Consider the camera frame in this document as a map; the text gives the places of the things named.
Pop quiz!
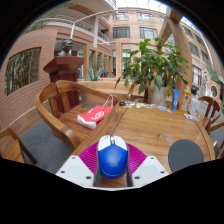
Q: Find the red and white bag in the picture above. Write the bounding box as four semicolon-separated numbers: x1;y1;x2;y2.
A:
76;94;114;130

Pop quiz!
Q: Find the spiky green agave plant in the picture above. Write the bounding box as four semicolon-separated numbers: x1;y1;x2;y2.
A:
83;66;104;82

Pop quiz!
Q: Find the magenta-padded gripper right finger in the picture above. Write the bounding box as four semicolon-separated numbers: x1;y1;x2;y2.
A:
125;142;170;188

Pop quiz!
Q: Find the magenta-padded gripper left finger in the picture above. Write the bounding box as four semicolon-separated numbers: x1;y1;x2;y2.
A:
55;142;102;188

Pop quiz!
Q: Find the round dark grey mouse pad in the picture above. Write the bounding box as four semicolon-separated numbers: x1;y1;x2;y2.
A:
167;138;205;174

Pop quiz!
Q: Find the wide wooden armchair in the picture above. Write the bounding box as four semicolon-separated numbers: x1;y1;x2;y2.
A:
34;79;119;149

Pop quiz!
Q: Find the white pump bottle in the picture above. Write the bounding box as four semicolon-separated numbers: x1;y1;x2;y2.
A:
188;94;201;117

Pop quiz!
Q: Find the dark red wooden pedestal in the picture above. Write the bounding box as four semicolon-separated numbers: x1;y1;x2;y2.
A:
43;55;85;114

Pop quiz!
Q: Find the blue tube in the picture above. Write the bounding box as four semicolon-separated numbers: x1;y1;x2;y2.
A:
170;88;181;113

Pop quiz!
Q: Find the wooden chair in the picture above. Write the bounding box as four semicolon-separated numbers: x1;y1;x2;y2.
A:
197;95;222;134
209;119;224;160
126;81;149;101
0;127;38;165

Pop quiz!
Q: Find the large green leafy plant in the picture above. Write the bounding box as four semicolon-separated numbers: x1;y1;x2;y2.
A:
114;37;190;96

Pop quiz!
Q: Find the white plant pot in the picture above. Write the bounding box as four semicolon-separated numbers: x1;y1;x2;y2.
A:
147;84;168;107

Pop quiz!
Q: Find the blue and white computer mouse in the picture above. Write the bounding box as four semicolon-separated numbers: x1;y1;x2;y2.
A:
97;134;129;180

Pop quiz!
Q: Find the dark bust statue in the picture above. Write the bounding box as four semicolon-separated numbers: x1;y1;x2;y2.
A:
57;38;74;57

